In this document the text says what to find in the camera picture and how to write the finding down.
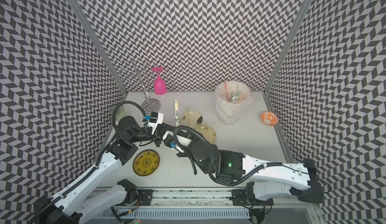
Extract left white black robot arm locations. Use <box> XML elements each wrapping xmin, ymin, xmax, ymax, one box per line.
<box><xmin>29</xmin><ymin>101</ymin><xmax>175</xmax><ymax>224</ymax></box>

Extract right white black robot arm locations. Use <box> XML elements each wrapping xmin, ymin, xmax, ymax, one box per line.
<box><xmin>172</xmin><ymin>126</ymin><xmax>327</xmax><ymax>205</ymax></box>

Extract cream plate centre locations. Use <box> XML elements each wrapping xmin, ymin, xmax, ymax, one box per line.
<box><xmin>194</xmin><ymin>124</ymin><xmax>217</xmax><ymax>144</ymax></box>

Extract cream plate with dark mark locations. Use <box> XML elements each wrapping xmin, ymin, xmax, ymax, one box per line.
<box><xmin>180</xmin><ymin>110</ymin><xmax>203</xmax><ymax>128</ymax></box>

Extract dark yellow patterned plate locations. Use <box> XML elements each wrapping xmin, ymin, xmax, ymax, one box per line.
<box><xmin>133</xmin><ymin>150</ymin><xmax>160</xmax><ymax>177</ymax></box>

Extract pink plastic goblet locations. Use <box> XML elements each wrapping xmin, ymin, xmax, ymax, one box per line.
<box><xmin>151</xmin><ymin>67</ymin><xmax>167</xmax><ymax>95</ymax></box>

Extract green translucent plastic cup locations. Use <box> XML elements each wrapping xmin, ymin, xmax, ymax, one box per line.
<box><xmin>109</xmin><ymin>105</ymin><xmax>127</xmax><ymax>125</ymax></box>

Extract white bin with plastic bag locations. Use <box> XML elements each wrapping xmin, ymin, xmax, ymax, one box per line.
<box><xmin>215</xmin><ymin>81</ymin><xmax>253</xmax><ymax>125</ymax></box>

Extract small orange patterned dish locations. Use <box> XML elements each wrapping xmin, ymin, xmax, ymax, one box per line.
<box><xmin>260</xmin><ymin>111</ymin><xmax>278</xmax><ymax>126</ymax></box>

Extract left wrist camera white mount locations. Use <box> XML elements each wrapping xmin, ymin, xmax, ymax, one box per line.
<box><xmin>143</xmin><ymin>112</ymin><xmax>164</xmax><ymax>135</ymax></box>

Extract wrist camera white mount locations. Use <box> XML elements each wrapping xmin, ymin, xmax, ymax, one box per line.
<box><xmin>162</xmin><ymin>130</ymin><xmax>193</xmax><ymax>152</ymax></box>
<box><xmin>143</xmin><ymin>112</ymin><xmax>164</xmax><ymax>135</ymax></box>

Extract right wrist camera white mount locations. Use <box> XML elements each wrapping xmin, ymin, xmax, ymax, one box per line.
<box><xmin>162</xmin><ymin>130</ymin><xmax>193</xmax><ymax>152</ymax></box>

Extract metal wire cup rack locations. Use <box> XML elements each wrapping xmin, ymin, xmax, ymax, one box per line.
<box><xmin>120</xmin><ymin>61</ymin><xmax>161</xmax><ymax>113</ymax></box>

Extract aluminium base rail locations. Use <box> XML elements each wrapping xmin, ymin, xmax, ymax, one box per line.
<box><xmin>74</xmin><ymin>186</ymin><xmax>325</xmax><ymax>224</ymax></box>

